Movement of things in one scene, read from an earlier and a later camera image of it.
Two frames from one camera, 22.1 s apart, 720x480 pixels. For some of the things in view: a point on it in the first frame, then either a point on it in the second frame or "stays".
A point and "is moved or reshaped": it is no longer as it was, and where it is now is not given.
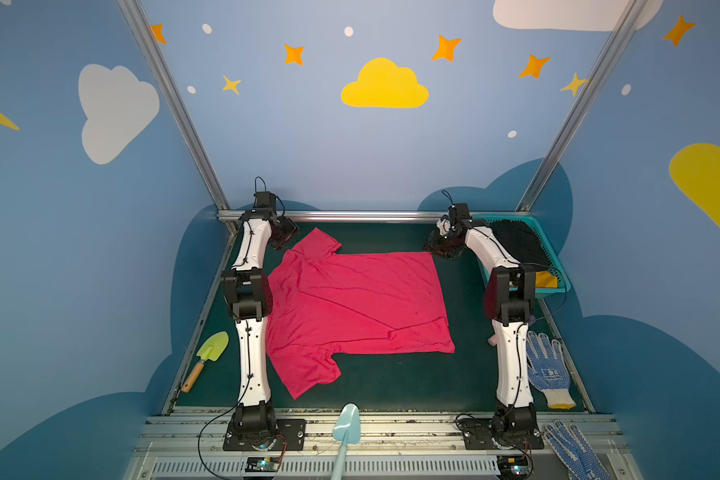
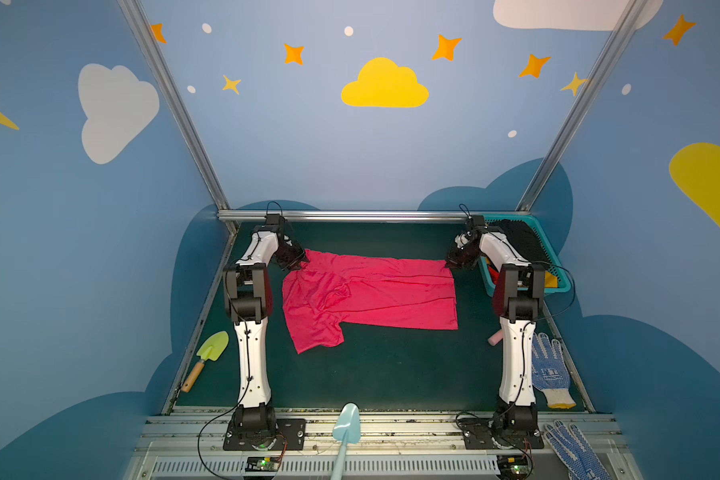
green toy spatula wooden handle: (212, 350) stays
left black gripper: (285, 233) to (291, 257)
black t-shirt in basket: (522, 242) stays
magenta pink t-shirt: (326, 302) is moved or reshaped
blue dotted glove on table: (549, 371) stays
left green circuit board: (262, 464) stays
